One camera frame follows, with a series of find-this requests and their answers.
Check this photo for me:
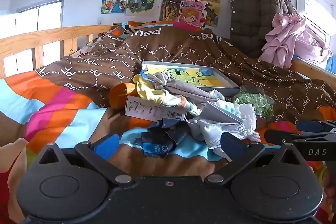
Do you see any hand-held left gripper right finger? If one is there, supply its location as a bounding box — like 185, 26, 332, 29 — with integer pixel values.
205, 132, 306, 185

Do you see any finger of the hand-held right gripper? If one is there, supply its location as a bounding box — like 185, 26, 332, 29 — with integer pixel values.
295, 120, 336, 133
264, 129, 305, 146

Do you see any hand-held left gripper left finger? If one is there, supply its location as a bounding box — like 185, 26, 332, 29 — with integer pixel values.
33, 132, 134, 185

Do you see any white face mask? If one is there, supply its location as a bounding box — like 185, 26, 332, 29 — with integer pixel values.
188, 119, 254, 160

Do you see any white knitted cloth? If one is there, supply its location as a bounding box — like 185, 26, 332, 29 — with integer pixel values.
233, 103, 261, 143

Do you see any dark blue fabric pouch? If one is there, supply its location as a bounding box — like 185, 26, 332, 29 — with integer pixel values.
135, 118, 195, 159

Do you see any white striped sock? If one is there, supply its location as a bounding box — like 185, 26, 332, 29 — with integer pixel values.
162, 96, 203, 117

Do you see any yellow white sock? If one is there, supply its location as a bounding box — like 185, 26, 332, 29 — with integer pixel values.
133, 74, 169, 107

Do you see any grey shallow box tray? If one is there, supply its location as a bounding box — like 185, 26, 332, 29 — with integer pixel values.
140, 61, 240, 96

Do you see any grey drawstring pouch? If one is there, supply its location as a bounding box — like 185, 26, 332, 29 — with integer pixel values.
148, 71, 219, 104

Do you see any glass jar of green stars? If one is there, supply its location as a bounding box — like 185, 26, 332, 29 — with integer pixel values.
232, 85, 277, 130

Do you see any orange white carton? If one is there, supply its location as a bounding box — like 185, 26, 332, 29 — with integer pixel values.
125, 95, 188, 122

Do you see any blue cloth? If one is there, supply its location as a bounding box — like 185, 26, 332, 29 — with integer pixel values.
325, 55, 336, 75

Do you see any pink garment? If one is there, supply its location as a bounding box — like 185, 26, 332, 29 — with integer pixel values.
261, 13, 334, 69

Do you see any cream red cloth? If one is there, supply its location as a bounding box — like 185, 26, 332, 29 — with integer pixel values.
0, 137, 30, 224

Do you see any brown patterned striped quilt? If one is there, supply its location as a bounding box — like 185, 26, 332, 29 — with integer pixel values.
0, 21, 336, 178

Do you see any white air conditioner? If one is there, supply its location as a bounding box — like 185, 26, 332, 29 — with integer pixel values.
297, 0, 336, 36

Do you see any brown quilted jacket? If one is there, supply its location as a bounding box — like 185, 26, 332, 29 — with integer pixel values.
229, 0, 299, 58

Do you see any pink cartoon child card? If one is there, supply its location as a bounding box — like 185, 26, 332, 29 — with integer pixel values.
178, 0, 207, 29

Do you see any window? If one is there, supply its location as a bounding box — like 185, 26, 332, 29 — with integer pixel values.
0, 0, 65, 75

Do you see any short wooden bed rail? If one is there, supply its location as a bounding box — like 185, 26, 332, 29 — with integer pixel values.
291, 59, 336, 86

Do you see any long wooden bed rail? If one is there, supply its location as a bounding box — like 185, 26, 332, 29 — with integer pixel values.
0, 25, 114, 78

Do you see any orange fish wall poster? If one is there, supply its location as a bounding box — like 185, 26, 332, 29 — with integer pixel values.
194, 0, 223, 28

